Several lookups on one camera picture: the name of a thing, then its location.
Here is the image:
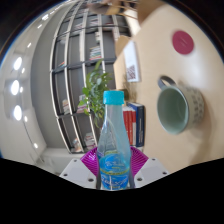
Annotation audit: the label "large green potted plant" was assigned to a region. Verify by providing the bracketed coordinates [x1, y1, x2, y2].
[78, 59, 114, 130]

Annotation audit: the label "round ceiling lights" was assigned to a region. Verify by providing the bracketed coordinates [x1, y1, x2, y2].
[9, 13, 51, 149]

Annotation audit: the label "white magazine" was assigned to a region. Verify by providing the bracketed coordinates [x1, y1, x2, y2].
[123, 40, 141, 84]

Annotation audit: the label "clear bottle with teal cap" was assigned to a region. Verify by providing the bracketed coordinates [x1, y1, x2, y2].
[95, 89, 133, 191]

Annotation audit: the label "red book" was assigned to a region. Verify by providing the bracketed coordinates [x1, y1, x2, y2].
[122, 105, 138, 147]

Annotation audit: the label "grey bookshelf unit with books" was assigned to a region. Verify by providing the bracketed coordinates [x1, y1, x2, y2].
[49, 0, 134, 154]

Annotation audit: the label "dark blue book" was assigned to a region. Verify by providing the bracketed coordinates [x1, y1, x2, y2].
[128, 102, 146, 148]

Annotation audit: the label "grey-green patterned mug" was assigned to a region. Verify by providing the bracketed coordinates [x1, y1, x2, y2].
[156, 75, 205, 136]

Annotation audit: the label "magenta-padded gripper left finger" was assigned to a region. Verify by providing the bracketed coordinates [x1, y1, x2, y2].
[59, 146, 101, 190]

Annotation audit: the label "flat round red coaster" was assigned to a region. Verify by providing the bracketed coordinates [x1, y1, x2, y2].
[171, 30, 195, 56]

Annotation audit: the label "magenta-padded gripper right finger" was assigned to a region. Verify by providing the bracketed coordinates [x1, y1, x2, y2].
[129, 146, 170, 188]

